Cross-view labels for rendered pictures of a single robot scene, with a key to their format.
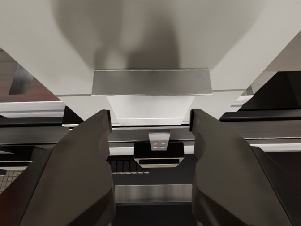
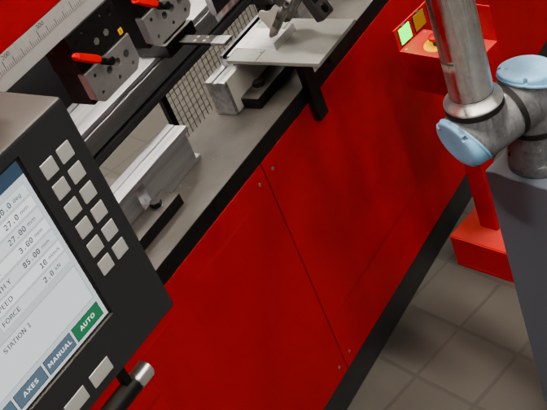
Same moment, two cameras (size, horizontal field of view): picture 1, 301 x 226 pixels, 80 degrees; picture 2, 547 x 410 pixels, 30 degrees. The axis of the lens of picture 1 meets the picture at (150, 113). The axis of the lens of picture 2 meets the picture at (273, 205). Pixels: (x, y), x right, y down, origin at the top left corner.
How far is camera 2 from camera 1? 2.32 m
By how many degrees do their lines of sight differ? 39
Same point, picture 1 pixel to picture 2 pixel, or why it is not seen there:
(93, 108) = not seen: hidden behind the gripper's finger
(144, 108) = (264, 37)
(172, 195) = (221, 10)
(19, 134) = not seen: outside the picture
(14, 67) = not seen: hidden behind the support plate
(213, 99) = (253, 54)
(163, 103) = (264, 41)
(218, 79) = (268, 54)
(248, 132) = (120, 112)
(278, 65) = (193, 139)
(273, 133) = (102, 128)
